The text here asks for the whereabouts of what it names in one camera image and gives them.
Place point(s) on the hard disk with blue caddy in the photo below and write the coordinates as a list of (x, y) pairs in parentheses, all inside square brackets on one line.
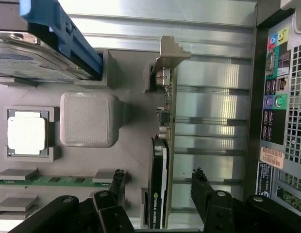
[(51, 48)]

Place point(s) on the dark grey PC case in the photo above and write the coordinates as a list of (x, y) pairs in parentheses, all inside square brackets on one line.
[(279, 97)]

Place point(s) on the grey printed parts rack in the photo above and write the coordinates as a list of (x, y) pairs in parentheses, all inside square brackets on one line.
[(92, 121)]

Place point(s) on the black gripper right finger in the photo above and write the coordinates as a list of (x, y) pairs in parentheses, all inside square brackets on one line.
[(201, 191)]

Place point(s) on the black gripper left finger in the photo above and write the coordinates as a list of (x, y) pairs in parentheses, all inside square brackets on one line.
[(111, 189)]

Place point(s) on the silver CPU chip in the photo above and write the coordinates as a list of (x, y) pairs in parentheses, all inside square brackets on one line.
[(26, 132)]

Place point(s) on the green RAM stick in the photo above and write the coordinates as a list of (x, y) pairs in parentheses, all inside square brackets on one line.
[(55, 181)]

